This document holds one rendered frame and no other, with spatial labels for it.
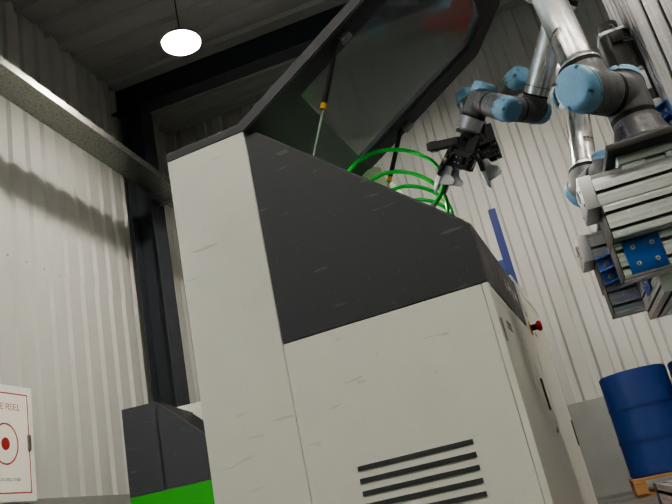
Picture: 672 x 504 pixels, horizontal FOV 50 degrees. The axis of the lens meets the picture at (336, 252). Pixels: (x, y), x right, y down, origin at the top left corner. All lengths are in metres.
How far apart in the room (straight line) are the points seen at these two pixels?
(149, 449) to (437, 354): 4.27
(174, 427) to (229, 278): 3.80
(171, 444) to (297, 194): 3.97
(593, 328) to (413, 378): 6.94
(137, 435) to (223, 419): 3.91
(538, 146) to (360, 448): 7.81
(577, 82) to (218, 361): 1.21
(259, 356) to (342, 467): 0.38
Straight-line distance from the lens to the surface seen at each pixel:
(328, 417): 1.91
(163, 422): 5.87
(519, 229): 9.04
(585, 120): 2.75
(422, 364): 1.84
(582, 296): 8.79
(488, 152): 2.43
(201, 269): 2.17
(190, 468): 5.76
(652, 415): 6.79
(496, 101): 2.20
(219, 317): 2.10
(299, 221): 2.05
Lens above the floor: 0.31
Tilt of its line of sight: 20 degrees up
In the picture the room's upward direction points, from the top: 12 degrees counter-clockwise
